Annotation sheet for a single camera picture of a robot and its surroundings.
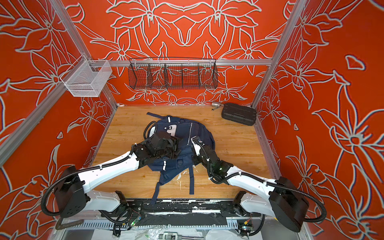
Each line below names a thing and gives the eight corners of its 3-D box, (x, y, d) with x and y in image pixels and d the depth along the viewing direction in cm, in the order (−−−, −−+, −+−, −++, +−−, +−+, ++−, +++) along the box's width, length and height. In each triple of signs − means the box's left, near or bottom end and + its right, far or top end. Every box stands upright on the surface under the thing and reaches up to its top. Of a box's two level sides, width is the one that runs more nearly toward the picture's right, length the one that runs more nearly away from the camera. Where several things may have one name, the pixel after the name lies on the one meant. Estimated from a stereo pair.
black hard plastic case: (220, 121, 111) (221, 116, 107) (222, 107, 120) (223, 102, 116) (254, 126, 108) (256, 121, 103) (253, 111, 117) (255, 106, 113)
